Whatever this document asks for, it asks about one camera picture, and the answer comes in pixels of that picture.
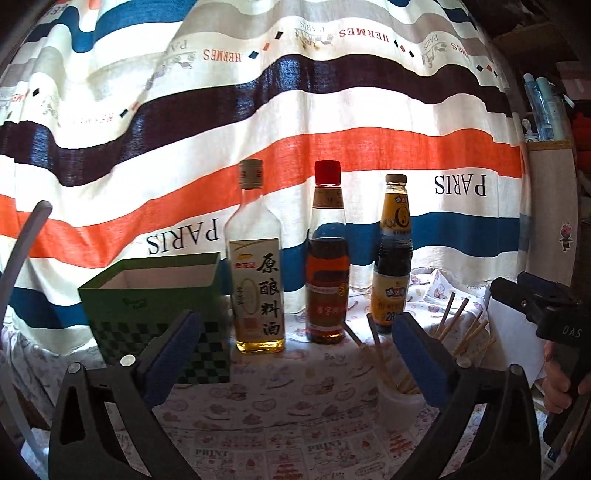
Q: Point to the green checkered box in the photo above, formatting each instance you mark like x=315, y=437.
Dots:
x=138, y=300

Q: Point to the bunch of wooden chopsticks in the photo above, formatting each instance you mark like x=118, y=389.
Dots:
x=408, y=386

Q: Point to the cartoon wall sticker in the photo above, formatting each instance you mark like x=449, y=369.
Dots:
x=567, y=237

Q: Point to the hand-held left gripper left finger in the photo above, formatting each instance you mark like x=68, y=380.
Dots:
x=175, y=355

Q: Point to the white desk lamp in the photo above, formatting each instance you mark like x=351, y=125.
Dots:
x=27, y=235

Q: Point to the dark oyster sauce bottle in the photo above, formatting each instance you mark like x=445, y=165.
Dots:
x=390, y=286

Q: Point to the striped printed curtain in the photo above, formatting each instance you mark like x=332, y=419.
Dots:
x=277, y=115

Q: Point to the cooking wine bottle white label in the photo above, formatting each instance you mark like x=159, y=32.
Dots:
x=256, y=277

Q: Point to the clear plastic cup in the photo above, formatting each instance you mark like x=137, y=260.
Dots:
x=397, y=410

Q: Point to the person's right hand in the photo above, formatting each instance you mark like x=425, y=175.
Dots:
x=558, y=374

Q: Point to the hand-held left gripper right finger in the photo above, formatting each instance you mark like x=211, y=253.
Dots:
x=418, y=360

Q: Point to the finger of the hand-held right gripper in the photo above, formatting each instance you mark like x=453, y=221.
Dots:
x=549, y=286
x=512, y=295

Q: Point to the bear print cloth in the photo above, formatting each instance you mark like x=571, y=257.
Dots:
x=277, y=397

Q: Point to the red-capped vinegar bottle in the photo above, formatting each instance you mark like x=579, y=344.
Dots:
x=328, y=286

